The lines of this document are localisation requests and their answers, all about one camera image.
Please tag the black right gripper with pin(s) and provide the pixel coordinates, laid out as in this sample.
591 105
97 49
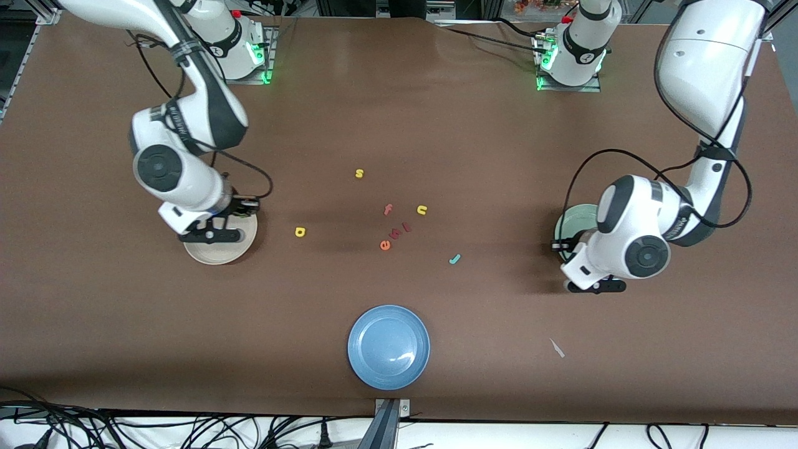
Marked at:
239 206

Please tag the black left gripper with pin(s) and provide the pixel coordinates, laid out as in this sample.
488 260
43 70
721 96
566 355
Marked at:
566 244

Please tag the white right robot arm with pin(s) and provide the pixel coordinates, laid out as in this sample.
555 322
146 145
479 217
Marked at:
165 168

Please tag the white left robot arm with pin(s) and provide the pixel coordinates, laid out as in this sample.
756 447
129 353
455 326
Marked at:
636 212

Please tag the light green round plate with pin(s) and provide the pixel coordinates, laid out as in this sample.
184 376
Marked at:
576 218

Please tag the beige round plate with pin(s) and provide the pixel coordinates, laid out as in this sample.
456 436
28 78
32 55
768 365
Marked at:
218 254

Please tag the small white paper scrap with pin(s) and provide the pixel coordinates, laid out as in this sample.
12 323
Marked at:
557 348

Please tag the brown table cover sheet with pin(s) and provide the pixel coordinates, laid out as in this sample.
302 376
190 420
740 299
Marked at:
436 125

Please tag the blue round plate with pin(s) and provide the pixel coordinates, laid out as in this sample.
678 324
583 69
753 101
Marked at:
388 347

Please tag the orange artificial flowers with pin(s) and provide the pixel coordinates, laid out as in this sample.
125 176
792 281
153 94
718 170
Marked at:
530 6

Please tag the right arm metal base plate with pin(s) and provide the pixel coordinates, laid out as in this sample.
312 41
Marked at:
243 81

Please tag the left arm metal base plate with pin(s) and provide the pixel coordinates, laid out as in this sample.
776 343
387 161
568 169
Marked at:
567 89

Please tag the grey metal mounting bracket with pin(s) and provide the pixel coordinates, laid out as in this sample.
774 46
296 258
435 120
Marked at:
404 408

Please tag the dark aluminium camera post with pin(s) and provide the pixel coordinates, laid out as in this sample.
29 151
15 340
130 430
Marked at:
381 430

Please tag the silver aluminium frame rail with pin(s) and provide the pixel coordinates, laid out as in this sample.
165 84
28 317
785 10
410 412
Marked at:
48 11
768 25

